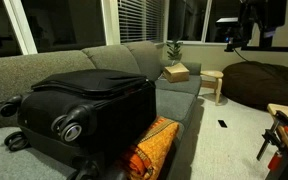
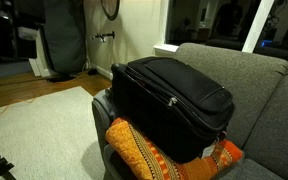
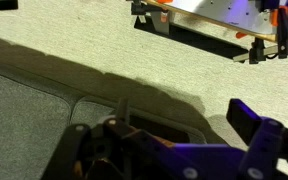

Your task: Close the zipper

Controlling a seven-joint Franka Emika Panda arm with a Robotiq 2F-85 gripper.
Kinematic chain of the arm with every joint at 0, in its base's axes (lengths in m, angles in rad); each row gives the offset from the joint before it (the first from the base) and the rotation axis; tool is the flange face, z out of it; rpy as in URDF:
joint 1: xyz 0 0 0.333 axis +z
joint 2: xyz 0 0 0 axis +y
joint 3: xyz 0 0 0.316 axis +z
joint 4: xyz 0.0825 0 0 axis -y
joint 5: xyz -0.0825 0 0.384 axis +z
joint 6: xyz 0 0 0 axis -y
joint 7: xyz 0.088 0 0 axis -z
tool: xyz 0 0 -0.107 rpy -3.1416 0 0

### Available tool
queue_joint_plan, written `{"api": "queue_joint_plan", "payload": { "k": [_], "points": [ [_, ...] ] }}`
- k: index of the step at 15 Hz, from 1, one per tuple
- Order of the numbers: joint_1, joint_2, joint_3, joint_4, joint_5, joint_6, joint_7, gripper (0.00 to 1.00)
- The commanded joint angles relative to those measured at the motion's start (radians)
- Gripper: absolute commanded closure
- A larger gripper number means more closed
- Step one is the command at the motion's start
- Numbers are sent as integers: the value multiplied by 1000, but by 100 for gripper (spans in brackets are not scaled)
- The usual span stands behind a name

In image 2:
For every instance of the silver zipper pull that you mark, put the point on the silver zipper pull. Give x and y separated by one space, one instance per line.
172 101

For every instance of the black fabric wheeled suitcase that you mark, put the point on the black fabric wheeled suitcase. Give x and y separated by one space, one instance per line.
157 126

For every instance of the orange patterned pillow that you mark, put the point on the orange patterned pillow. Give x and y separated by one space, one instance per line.
140 156

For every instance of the white luggage tag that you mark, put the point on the white luggage tag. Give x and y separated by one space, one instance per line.
208 151

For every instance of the dark garment bag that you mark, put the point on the dark garment bag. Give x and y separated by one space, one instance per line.
64 36

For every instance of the grey fabric sofa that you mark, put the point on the grey fabric sofa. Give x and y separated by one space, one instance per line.
247 76

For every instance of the cream floor rug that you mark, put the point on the cream floor rug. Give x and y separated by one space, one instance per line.
40 133

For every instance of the blue lit device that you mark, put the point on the blue lit device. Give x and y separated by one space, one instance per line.
266 43

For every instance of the black wall bracket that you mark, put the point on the black wall bracket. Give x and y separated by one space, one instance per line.
103 35

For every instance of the white window frame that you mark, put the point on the white window frame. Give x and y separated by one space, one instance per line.
257 23

